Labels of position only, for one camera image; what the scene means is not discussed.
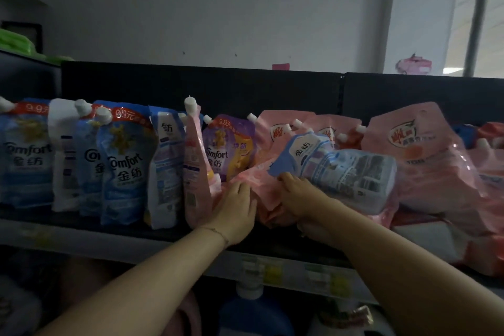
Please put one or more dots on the pink bagged item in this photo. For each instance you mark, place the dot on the pink bagged item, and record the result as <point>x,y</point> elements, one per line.
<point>413,65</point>

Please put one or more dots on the dark metal shelf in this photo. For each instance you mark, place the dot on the dark metal shelf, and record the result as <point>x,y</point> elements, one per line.
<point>197,87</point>

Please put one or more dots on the person's left hand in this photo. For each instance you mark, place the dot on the person's left hand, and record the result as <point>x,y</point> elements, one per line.
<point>236,217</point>

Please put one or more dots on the person's right hand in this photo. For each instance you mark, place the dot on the person's right hand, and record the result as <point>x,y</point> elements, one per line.
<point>311,202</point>

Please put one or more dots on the grey vertical pole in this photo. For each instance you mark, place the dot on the grey vertical pole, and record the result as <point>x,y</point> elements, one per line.
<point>478,17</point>

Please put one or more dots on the ceiling light panel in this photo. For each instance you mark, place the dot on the ceiling light panel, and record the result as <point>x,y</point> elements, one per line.
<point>453,70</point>

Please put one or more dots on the blue detergent jug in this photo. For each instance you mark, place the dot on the blue detergent jug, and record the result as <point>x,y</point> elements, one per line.
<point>252,316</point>

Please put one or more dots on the person's left forearm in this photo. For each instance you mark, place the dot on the person's left forearm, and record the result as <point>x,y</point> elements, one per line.
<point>138,292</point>

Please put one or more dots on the person's right forearm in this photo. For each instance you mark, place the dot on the person's right forearm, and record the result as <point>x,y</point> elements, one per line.
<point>413,280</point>

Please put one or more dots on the pink sticky note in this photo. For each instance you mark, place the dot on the pink sticky note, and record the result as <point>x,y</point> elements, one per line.
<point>280,66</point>

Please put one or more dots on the group of Chaoneng floral pouches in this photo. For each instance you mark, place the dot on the group of Chaoneng floral pouches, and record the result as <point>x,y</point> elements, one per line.
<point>425,174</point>

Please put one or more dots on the purple Comfort pouch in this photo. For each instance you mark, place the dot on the purple Comfort pouch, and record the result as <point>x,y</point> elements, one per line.
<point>228,150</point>

